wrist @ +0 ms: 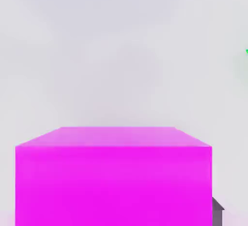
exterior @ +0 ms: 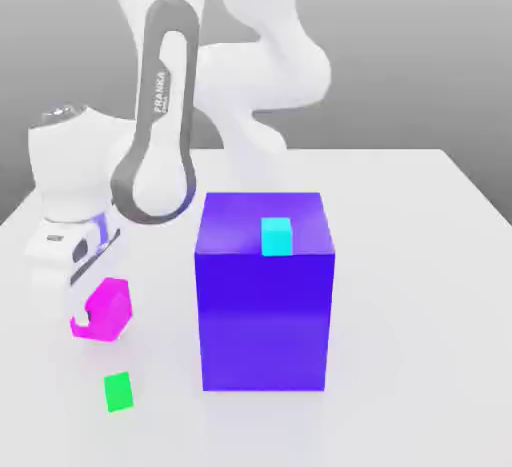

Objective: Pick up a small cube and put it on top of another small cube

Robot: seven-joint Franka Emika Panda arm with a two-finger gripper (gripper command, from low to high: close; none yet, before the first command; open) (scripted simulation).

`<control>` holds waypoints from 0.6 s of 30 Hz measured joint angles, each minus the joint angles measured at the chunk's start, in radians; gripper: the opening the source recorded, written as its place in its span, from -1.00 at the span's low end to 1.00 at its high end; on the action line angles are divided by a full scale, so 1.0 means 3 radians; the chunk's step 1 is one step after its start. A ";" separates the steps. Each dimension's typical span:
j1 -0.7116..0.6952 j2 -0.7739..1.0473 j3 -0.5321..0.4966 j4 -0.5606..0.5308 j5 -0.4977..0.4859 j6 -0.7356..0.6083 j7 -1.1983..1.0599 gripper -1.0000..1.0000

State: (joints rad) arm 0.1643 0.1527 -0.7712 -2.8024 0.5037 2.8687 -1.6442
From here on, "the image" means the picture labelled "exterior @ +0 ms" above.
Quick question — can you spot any small cyan cube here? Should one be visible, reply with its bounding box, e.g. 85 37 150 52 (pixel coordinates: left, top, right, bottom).
260 216 294 257

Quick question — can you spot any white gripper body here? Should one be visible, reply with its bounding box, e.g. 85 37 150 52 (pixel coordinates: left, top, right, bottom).
64 227 132 316

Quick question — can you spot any small green cube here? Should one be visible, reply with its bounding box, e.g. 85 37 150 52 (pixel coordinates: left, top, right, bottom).
103 370 136 413

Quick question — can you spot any large blue box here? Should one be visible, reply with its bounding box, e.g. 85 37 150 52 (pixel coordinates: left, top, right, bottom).
193 191 336 393

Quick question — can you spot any small magenta cube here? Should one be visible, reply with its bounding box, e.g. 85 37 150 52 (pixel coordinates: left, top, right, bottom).
70 277 133 343

